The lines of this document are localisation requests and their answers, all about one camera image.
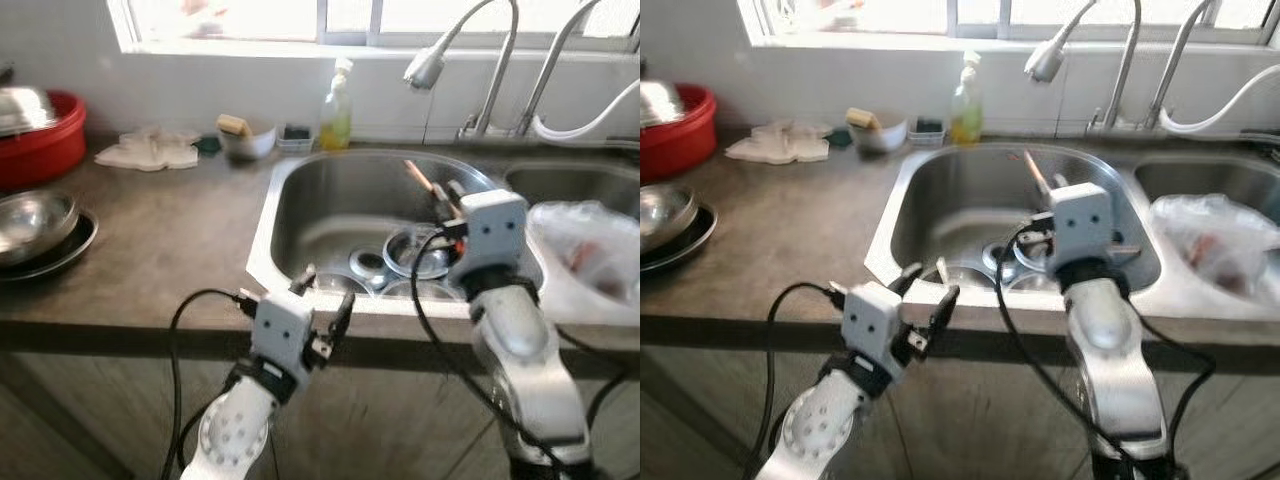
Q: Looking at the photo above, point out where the stainless steel double sink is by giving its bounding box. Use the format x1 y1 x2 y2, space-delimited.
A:
247 148 641 321
865 143 1280 321

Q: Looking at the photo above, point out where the yellow dish soap pump bottle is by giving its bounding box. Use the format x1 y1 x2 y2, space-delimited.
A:
320 57 354 151
950 50 984 146

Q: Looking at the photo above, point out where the gooseneck faucet with spray head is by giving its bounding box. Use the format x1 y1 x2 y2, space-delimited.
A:
1023 0 1143 136
403 0 521 141

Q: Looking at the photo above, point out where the white ceramic bowl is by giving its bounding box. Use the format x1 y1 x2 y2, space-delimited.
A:
218 120 278 161
848 115 908 154

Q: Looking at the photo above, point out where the clear plastic bag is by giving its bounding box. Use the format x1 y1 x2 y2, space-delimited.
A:
527 200 641 326
1148 193 1280 301

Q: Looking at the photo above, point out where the plain gooseneck steel faucet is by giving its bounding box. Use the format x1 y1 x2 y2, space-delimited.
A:
515 0 601 139
1145 0 1216 131

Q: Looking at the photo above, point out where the white crumpled cloth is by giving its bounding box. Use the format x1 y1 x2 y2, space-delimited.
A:
725 120 831 164
95 128 201 171

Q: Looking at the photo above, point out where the steel lid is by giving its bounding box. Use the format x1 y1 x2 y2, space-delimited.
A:
640 80 686 128
0 85 59 138

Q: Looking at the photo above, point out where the red plastic basin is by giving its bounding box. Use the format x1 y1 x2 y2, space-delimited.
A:
0 88 88 191
640 83 718 184

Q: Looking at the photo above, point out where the wooden cabinet front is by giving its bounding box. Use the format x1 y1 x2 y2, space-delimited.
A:
0 345 641 480
640 345 1280 480

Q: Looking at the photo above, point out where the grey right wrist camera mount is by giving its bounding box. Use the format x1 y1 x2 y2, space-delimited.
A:
450 190 529 273
1047 183 1116 263

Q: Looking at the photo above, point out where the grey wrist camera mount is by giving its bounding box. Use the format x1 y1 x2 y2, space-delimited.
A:
842 282 907 359
450 190 529 273
1047 183 1116 263
250 290 317 373

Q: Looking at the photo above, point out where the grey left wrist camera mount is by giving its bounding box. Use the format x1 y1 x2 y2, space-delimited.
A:
842 282 907 359
250 290 317 373

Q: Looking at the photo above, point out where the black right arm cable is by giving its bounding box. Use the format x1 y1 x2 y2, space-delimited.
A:
410 228 631 476
995 225 1219 476

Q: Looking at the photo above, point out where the white hose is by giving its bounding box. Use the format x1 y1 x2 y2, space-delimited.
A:
1158 65 1280 134
530 80 641 141

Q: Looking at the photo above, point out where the grey window frame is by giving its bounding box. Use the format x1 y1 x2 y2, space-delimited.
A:
108 0 641 53
738 0 1280 49

